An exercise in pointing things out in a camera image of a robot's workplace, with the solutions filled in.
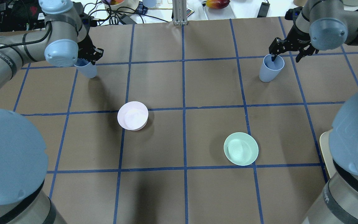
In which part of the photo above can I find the mango fruit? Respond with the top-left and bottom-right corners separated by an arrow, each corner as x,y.
205,0 -> 230,9

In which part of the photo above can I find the pink bowl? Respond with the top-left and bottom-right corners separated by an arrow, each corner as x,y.
117,101 -> 149,131

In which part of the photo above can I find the cream toaster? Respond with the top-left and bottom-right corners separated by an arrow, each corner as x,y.
319,129 -> 337,179

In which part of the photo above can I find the white remote control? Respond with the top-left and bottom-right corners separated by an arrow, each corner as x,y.
186,6 -> 195,17

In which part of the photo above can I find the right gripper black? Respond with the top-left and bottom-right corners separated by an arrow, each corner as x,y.
269,24 -> 319,63

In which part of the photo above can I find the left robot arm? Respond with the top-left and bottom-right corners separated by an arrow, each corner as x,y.
0,0 -> 103,224

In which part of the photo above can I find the black power adapter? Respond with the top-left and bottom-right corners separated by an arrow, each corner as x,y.
257,2 -> 270,17

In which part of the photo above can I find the green bowl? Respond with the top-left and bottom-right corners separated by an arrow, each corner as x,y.
223,132 -> 259,166

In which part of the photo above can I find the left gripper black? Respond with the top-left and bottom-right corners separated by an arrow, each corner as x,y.
78,34 -> 104,65

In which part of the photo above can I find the aluminium frame post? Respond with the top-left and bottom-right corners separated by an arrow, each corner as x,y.
172,0 -> 188,26

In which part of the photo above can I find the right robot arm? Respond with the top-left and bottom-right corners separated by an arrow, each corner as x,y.
268,0 -> 358,224

